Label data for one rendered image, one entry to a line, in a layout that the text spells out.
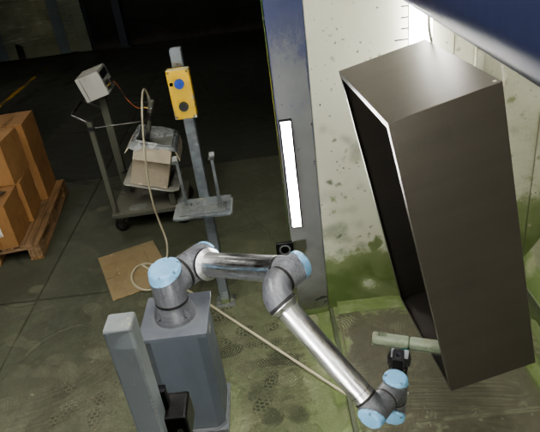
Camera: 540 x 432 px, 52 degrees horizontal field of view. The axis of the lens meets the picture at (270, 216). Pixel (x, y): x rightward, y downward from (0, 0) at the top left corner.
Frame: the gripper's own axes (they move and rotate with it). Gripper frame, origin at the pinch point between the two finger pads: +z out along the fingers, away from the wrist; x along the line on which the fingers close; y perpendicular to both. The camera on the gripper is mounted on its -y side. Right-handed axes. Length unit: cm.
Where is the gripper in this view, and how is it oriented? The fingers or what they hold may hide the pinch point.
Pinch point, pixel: (400, 345)
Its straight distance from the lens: 248.8
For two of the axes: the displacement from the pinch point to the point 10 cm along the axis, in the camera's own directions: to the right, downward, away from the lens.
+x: 9.5, 0.5, -2.9
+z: 2.8, -5.3, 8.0
